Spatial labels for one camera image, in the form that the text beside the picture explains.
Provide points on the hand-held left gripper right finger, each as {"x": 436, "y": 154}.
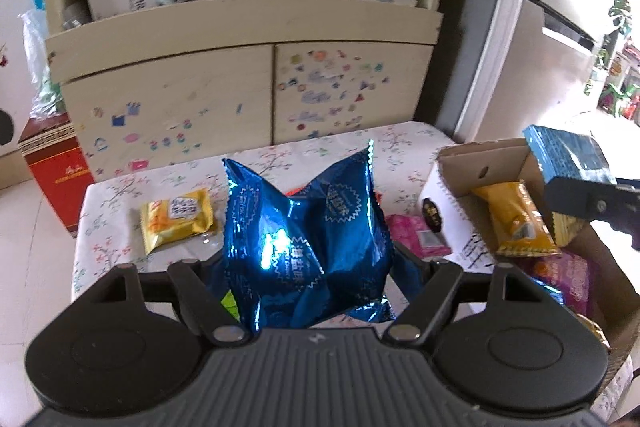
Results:
{"x": 407, "y": 277}

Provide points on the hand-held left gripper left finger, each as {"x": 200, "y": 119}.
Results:
{"x": 217, "y": 282}

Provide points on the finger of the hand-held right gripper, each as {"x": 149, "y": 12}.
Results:
{"x": 590, "y": 207}

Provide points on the pink snack packet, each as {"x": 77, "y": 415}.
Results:
{"x": 417, "y": 234}

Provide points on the teal blue snack packet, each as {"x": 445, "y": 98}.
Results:
{"x": 565, "y": 157}

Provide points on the purple snack packet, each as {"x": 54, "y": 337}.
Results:
{"x": 570, "y": 277}

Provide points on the small yellow snack packet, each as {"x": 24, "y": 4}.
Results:
{"x": 175, "y": 219}
{"x": 592, "y": 329}

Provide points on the long yellow snack packet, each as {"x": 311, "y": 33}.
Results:
{"x": 515, "y": 217}

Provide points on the blue foil snack bag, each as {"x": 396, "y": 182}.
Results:
{"x": 310, "y": 247}
{"x": 552, "y": 294}

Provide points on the cardboard box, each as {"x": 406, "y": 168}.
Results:
{"x": 465, "y": 172}

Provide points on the red snack packet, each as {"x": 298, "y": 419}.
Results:
{"x": 299, "y": 191}

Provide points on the floral tablecloth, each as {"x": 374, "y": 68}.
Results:
{"x": 115, "y": 257}

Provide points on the red gift box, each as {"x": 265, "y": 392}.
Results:
{"x": 55, "y": 172}

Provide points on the beige wooden cabinet with stickers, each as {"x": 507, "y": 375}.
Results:
{"x": 200, "y": 82}

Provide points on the clear plastic bag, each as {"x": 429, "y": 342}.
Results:
{"x": 42, "y": 57}

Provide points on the green leaf wall sticker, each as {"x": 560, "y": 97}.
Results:
{"x": 617, "y": 57}

